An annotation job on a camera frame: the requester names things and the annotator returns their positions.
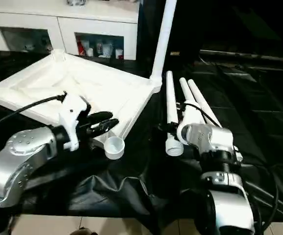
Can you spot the black metal rail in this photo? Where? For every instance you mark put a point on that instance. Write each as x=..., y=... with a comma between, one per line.
x=249, y=56

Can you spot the white glass-door cabinet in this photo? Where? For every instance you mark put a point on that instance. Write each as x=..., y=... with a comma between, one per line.
x=68, y=22

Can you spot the blue white ceramic pot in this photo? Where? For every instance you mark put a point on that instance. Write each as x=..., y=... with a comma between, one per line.
x=76, y=2

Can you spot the white plastic table leg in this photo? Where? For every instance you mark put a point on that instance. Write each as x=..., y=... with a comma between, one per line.
x=185, y=90
x=202, y=105
x=172, y=98
x=163, y=39

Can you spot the black work mat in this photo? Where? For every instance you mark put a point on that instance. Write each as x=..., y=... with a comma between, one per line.
x=131, y=191

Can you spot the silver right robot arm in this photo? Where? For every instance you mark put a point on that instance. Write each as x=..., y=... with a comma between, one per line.
x=220, y=161

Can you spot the white table top frame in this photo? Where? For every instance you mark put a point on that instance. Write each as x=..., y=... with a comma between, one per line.
x=102, y=88

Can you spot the small yellow label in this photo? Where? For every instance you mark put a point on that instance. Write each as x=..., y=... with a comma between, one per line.
x=175, y=53

